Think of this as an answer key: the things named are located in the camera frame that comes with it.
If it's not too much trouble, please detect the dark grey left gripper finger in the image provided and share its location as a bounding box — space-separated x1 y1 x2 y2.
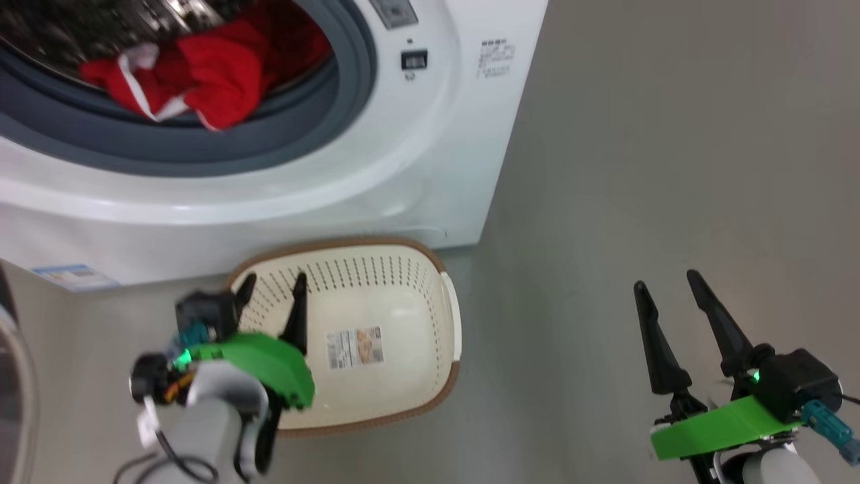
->
231 272 258 323
278 272 309 357

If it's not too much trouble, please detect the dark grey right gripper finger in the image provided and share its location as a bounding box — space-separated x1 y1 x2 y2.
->
685 268 755 378
633 280 693 397

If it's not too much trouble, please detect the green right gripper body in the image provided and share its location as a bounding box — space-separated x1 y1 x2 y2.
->
650 394 804 462

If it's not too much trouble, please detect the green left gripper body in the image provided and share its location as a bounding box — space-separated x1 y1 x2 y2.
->
188 332 316 411

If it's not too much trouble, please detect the red white garment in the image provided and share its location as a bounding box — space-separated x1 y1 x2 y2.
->
79 0 333 132

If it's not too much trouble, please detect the black glass washing machine door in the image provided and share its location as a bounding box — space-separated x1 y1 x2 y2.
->
0 259 40 484

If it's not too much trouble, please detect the printed basket label sticker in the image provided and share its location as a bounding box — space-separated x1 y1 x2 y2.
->
326 326 386 371

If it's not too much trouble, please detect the cream perforated laundry basket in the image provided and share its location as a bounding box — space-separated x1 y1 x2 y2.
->
225 235 463 439

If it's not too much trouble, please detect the grey rubber door seal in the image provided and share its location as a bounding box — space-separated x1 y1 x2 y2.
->
0 0 378 179

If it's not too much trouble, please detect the white washing machine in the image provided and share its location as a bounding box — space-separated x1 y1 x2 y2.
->
0 0 549 292

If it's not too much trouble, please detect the steel washing machine drum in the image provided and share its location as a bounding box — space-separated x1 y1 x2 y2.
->
0 0 256 88

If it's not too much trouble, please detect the black round left gripper motor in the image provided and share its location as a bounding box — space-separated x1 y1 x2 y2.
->
130 354 171 405

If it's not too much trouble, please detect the blue energy label sticker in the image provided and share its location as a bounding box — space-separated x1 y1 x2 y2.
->
32 264 122 291

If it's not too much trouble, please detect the teal left camera connector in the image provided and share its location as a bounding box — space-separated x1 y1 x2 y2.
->
179 322 212 352

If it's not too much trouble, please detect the teal camera connector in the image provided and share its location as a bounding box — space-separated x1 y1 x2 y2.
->
179 322 212 352
800 399 860 466

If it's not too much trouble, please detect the teal right camera connector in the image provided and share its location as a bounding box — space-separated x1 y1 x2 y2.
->
800 399 860 466

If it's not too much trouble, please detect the white left cable tag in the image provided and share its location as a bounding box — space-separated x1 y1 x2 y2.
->
137 397 163 449

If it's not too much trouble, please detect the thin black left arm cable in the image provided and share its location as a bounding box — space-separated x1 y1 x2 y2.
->
113 430 220 484

